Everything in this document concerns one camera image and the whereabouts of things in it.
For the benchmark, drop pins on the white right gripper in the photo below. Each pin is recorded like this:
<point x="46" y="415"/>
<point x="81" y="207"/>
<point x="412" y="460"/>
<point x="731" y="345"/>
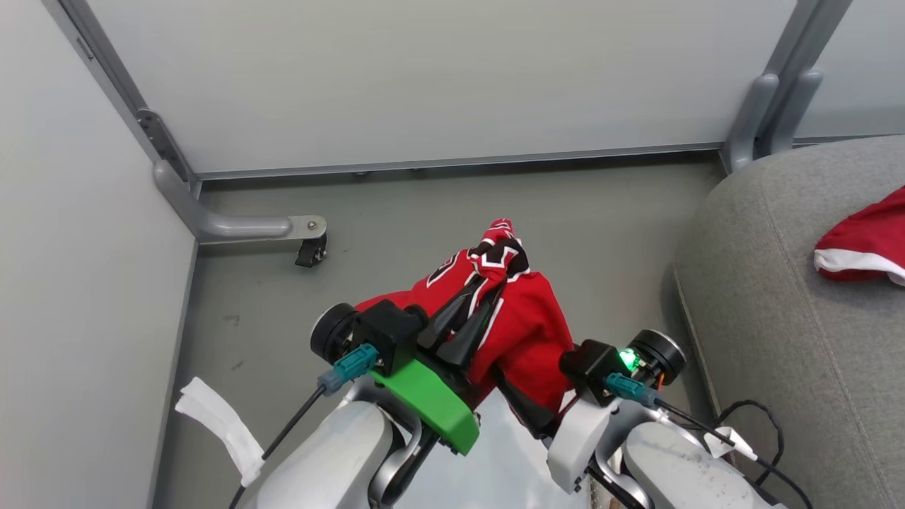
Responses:
<point x="576" y="442"/>

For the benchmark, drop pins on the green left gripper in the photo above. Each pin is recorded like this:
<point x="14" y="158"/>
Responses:
<point x="431" y="403"/>

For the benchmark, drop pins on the red jersey black white print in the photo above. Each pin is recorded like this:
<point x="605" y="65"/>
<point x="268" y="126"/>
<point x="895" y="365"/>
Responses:
<point x="527" y="325"/>

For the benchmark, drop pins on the plain red garment white hem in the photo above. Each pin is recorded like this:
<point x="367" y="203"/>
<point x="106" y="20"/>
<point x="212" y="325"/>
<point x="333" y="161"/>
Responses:
<point x="866" y="240"/>

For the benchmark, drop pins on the grey fabric sofa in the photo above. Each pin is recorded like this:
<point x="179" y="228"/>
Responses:
<point x="792" y="297"/>

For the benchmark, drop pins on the black caster wheel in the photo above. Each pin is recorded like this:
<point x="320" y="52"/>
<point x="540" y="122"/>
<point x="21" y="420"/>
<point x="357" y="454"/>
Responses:
<point x="311" y="252"/>

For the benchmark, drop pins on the long grey partition foot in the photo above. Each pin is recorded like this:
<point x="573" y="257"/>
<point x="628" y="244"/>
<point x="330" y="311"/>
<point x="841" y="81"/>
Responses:
<point x="233" y="226"/>

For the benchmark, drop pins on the short grey partition foot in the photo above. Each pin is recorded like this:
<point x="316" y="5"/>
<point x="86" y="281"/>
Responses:
<point x="749" y="127"/>
<point x="795" y="109"/>

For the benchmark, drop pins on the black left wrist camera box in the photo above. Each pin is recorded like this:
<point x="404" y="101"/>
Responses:
<point x="387" y="329"/>

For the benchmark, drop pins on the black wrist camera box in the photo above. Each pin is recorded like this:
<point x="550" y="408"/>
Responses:
<point x="590" y="364"/>
<point x="387" y="329"/>

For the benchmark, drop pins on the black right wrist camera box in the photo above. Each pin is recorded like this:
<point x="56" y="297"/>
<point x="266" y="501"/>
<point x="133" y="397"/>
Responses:
<point x="590" y="364"/>

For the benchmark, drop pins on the grey metal hinge bracket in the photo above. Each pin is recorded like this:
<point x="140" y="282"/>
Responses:
<point x="164" y="145"/>

